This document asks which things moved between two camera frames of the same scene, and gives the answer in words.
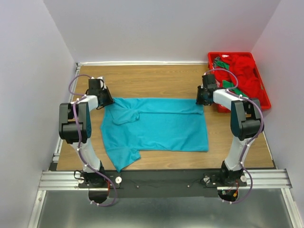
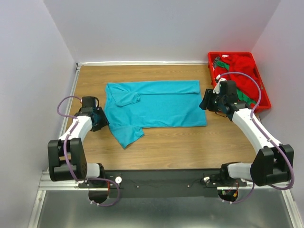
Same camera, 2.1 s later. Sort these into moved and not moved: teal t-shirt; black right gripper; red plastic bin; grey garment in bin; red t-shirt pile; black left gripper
Moved: teal t-shirt; black right gripper; black left gripper
Not moved: grey garment in bin; red plastic bin; red t-shirt pile
